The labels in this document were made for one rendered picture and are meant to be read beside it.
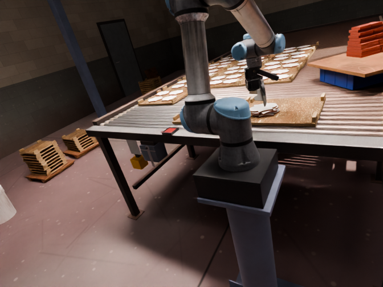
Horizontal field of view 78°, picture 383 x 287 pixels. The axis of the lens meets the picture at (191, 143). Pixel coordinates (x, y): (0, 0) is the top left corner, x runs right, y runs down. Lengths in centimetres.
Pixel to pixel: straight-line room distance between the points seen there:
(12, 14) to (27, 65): 99
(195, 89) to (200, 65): 8
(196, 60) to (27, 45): 579
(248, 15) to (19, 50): 578
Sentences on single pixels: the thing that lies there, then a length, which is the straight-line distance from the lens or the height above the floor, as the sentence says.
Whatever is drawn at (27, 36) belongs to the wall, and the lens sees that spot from 653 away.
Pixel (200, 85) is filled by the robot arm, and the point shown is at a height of 125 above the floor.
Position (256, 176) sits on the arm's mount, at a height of 97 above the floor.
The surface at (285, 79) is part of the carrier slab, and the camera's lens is 195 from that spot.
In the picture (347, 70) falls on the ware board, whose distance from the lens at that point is 157.
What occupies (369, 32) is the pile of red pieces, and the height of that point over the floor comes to 117.
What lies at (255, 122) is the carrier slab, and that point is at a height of 93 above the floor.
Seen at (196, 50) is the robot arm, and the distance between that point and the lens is 85.
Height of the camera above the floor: 144
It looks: 26 degrees down
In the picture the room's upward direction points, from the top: 15 degrees counter-clockwise
